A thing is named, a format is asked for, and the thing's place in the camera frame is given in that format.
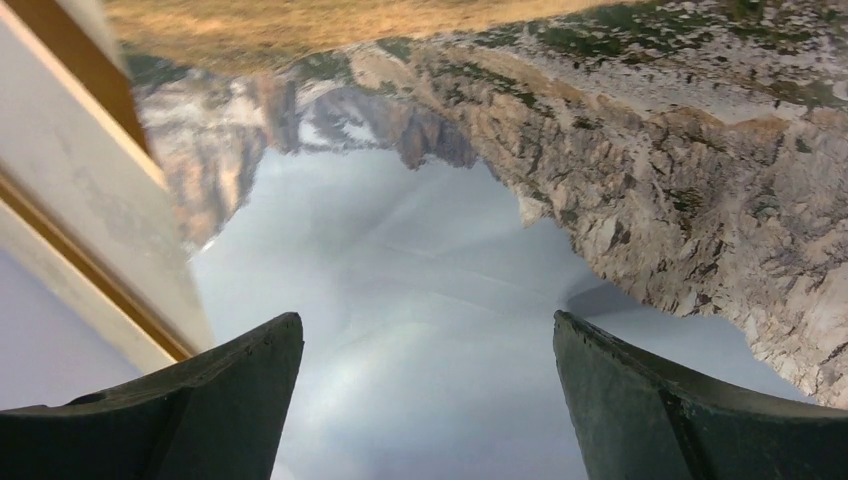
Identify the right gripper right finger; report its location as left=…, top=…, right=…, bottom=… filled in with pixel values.
left=553, top=311, right=847, bottom=480

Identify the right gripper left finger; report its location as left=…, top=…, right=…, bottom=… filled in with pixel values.
left=1, top=313, right=304, bottom=479

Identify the wooden picture frame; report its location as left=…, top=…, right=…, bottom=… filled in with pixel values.
left=1, top=1, right=215, bottom=373

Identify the landscape photo print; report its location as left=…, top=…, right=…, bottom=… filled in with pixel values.
left=105, top=1, right=847, bottom=479

